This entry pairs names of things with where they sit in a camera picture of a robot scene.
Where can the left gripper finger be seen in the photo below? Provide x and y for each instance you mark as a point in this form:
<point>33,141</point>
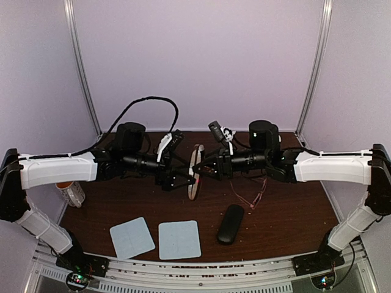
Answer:
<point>176,161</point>
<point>177,181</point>

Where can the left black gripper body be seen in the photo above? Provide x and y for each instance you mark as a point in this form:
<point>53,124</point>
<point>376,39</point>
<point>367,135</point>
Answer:
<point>160,175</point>

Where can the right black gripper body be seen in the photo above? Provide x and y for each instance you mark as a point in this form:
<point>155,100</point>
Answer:
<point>226,168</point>

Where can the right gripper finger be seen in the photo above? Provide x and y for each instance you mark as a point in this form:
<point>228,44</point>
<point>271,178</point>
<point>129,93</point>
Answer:
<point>210,173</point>
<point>208,165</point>

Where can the tan glasses case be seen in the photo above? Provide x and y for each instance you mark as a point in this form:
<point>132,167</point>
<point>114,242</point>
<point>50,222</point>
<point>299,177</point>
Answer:
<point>196,158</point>

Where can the blue cleaning cloth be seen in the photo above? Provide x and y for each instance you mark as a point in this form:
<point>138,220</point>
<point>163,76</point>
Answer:
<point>131,239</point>
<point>179,240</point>

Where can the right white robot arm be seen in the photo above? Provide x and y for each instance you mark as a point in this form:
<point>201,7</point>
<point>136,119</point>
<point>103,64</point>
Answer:
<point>298,165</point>

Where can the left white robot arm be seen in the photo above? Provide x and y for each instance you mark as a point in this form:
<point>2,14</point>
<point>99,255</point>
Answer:
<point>122,155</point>

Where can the black glasses case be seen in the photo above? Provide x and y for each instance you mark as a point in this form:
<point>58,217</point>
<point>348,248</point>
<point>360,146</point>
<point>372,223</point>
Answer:
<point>230,224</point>

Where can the patterned white mug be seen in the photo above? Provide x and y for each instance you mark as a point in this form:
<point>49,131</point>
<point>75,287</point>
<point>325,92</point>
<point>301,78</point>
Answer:
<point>72,193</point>

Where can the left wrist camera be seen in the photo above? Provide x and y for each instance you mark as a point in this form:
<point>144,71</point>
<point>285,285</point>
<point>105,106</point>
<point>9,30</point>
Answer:
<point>169,143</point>

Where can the pink thin frame glasses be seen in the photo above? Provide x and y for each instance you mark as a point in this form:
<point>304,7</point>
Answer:
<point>249,190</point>

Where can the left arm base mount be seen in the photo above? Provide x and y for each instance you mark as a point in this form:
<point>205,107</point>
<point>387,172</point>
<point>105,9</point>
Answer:
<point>83,267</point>

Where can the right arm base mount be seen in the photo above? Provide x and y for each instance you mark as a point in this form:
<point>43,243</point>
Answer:
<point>321,265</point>

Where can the front aluminium rail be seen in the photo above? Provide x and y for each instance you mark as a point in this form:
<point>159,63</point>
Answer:
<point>266,275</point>

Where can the left aluminium corner post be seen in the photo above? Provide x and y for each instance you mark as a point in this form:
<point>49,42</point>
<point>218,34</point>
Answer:
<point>72,27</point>

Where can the aluminium corner post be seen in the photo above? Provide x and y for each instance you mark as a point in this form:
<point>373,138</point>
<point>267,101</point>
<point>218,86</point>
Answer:
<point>323,35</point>
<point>72,27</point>

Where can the right aluminium corner post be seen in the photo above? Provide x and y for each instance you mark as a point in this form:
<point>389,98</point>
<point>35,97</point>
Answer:
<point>323,35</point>

